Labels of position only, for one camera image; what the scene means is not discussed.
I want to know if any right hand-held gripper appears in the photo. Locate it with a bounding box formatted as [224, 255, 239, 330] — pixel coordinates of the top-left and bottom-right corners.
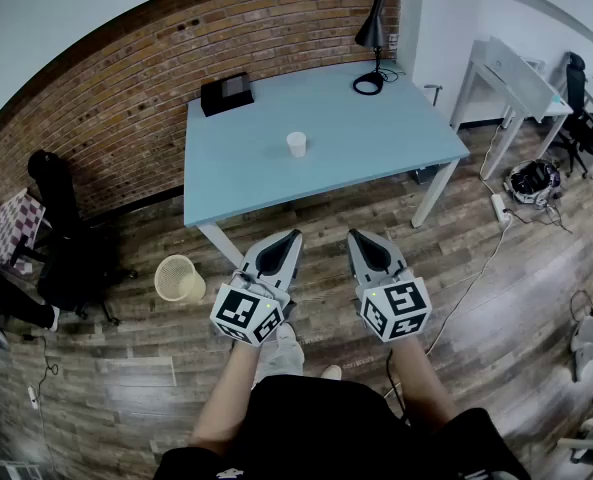
[347, 228, 433, 344]

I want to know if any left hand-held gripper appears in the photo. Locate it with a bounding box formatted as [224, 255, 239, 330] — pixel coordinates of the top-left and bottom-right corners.
[210, 228, 305, 347]

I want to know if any beige mesh trash bin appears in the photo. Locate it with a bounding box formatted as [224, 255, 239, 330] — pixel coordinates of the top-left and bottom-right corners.
[154, 254, 208, 302]

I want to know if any white paper cup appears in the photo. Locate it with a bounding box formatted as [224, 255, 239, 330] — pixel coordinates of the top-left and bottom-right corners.
[285, 131, 308, 159]

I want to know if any person's right forearm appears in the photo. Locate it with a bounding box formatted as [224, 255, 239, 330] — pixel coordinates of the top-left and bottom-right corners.
[389, 335, 466, 435]

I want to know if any person's left forearm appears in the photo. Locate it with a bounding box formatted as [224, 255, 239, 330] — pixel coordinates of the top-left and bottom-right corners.
[188, 340, 266, 458]

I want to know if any person's grey trouser leg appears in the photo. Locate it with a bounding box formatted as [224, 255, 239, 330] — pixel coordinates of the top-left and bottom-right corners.
[255, 335, 306, 385]

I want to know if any light blue table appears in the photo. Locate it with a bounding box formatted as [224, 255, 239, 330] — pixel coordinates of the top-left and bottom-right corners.
[182, 59, 472, 268]

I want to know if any person's black shirt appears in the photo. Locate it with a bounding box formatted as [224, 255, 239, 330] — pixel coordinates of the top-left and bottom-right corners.
[152, 374, 533, 480]

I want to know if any black box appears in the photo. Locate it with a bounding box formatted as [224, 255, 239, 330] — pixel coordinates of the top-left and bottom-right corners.
[199, 71, 255, 118]

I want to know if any white desk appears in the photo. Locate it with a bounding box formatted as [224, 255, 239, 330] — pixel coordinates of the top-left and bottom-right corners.
[449, 36, 575, 155]

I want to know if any black desk lamp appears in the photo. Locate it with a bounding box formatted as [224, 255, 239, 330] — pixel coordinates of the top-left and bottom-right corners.
[352, 0, 388, 96]

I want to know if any black mesh office chair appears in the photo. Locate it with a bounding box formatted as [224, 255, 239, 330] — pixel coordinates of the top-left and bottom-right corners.
[546, 51, 593, 180]

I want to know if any checkered cloth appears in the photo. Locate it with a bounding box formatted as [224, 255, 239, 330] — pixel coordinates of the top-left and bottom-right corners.
[0, 187, 47, 275]

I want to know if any long white cable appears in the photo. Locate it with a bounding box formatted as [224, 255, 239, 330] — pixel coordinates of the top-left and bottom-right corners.
[381, 122, 516, 402]

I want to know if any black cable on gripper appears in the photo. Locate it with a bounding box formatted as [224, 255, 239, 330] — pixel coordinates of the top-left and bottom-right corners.
[385, 348, 411, 427]

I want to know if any basket of cables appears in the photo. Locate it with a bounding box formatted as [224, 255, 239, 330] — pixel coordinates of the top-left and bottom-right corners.
[504, 158, 563, 206]

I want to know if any thin black floor cable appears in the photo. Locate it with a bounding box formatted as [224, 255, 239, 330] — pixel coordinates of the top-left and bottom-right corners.
[20, 334, 61, 404]

